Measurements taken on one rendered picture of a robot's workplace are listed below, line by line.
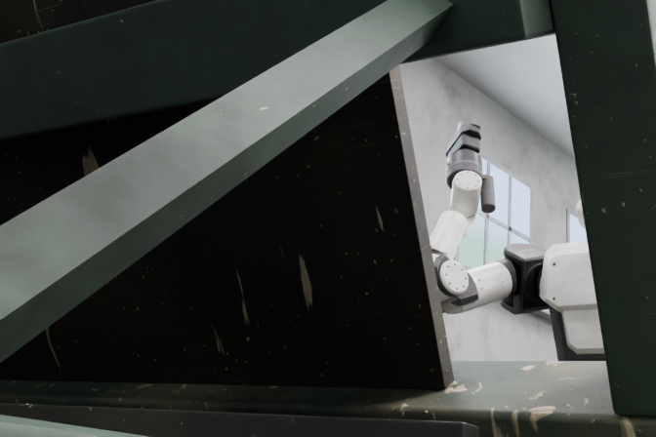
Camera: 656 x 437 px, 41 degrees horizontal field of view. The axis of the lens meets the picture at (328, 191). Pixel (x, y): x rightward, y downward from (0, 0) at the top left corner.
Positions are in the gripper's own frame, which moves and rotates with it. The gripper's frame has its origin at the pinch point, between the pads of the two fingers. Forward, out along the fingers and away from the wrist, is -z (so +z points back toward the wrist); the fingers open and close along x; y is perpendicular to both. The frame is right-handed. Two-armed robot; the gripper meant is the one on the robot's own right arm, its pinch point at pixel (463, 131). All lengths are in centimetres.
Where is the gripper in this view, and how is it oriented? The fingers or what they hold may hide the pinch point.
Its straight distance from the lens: 230.6
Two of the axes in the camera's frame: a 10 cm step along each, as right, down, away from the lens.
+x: 3.7, -6.1, -7.0
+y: -9.3, -3.0, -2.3
